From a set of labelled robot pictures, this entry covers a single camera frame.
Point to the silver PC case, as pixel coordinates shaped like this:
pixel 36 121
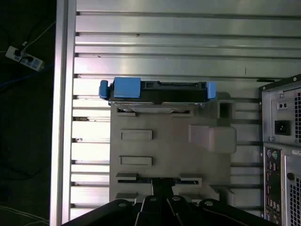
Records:
pixel 282 117

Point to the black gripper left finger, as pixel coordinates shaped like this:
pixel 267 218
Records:
pixel 150 212

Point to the white power strip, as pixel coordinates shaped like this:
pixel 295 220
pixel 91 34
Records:
pixel 26 60

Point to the hard disk in blue carrier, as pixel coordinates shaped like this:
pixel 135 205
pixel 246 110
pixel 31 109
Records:
pixel 178 94

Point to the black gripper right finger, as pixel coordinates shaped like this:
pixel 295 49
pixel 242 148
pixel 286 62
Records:
pixel 188 214

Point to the grey plastic parts rack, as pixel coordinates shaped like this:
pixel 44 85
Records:
pixel 169 141

